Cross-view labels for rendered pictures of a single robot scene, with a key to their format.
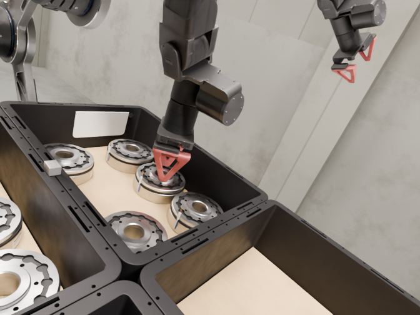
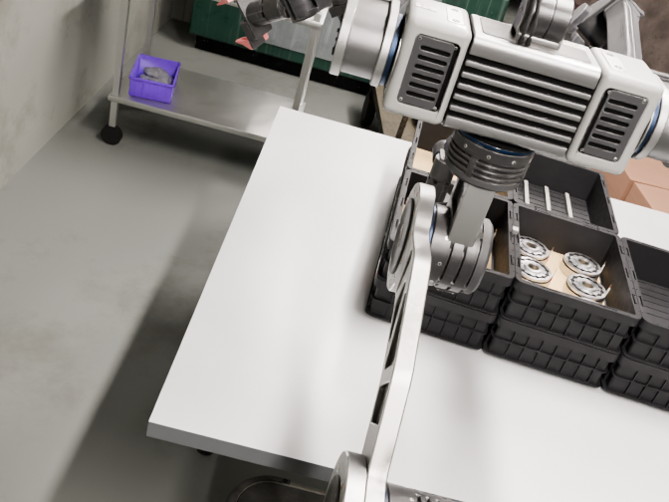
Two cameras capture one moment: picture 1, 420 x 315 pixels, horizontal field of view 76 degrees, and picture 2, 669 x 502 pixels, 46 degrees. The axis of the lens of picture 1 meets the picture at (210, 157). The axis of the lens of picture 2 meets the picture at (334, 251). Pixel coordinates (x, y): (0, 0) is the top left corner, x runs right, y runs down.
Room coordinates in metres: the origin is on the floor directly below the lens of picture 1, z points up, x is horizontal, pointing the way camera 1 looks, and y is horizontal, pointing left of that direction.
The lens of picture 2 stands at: (1.53, 1.47, 1.82)
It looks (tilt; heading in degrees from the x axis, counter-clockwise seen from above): 32 degrees down; 239
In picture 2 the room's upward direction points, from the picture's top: 17 degrees clockwise
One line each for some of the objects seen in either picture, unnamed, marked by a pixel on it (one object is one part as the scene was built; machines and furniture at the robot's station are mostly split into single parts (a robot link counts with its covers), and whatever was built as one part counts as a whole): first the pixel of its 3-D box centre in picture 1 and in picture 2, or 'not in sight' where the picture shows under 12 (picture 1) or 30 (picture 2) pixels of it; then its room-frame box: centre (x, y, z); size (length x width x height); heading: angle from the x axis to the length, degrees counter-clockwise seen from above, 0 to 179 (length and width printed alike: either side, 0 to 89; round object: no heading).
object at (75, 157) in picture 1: (64, 155); not in sight; (0.41, 0.25, 0.86); 0.05 x 0.05 x 0.01
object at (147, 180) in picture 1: (161, 177); not in sight; (0.47, 0.08, 0.86); 0.10 x 0.10 x 0.01
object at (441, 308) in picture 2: not in sight; (434, 273); (0.41, 0.12, 0.76); 0.40 x 0.30 x 0.12; 58
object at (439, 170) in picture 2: (192, 89); (443, 166); (0.47, 0.07, 1.05); 0.07 x 0.06 x 0.07; 62
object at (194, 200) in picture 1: (199, 207); not in sight; (0.41, -0.02, 0.86); 0.05 x 0.05 x 0.01
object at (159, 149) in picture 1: (169, 157); not in sight; (0.45, 0.07, 0.92); 0.07 x 0.07 x 0.09; 13
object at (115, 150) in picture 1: (132, 150); not in sight; (0.53, 0.17, 0.86); 0.10 x 0.10 x 0.01
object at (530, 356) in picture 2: not in sight; (546, 309); (0.16, 0.28, 0.76); 0.40 x 0.30 x 0.12; 58
